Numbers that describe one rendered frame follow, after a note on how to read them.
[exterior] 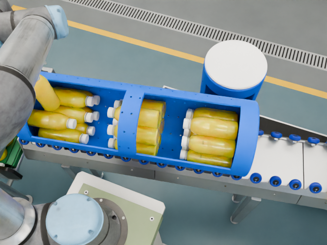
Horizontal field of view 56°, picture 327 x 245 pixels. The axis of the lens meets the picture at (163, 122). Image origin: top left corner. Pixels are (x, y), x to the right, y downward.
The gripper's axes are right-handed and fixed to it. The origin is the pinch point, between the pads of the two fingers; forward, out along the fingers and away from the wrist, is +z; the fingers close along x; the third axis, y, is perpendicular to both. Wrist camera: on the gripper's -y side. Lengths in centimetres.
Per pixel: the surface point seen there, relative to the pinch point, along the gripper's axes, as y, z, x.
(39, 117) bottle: -3.3, 19.8, -5.6
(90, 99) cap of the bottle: 13.3, 20.2, 5.6
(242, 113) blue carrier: 71, 10, 2
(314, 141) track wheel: 104, 35, 10
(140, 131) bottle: 36.0, 19.8, -5.0
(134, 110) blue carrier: 34.1, 9.8, -2.1
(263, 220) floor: 108, 133, -3
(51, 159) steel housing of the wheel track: -6.3, 47.4, -12.6
